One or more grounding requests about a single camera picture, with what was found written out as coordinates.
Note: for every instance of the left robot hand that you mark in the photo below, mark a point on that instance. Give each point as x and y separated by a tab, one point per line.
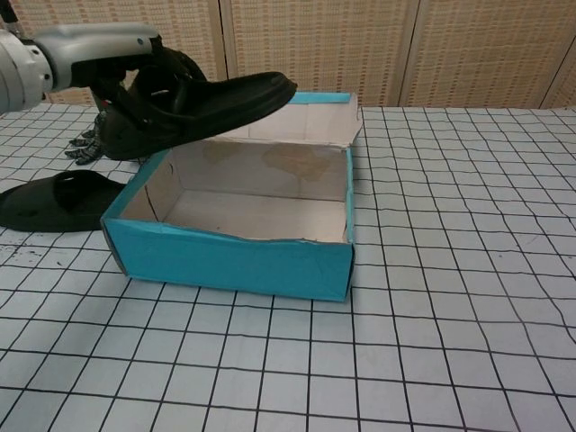
99	42

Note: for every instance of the black rubber slipper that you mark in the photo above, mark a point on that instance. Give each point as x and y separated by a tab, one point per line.
40	211
234	99

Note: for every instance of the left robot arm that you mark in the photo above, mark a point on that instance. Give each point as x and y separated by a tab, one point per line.
18	72

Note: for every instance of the blue cardboard shoe box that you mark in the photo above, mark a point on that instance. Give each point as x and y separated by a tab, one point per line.
234	265

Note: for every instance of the grey striped glove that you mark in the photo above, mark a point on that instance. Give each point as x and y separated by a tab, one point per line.
87	150

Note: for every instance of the woven bamboo folding screen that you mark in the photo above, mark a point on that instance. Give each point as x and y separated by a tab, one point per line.
360	45

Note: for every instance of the white checked tablecloth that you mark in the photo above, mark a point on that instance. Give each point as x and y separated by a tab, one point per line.
427	270

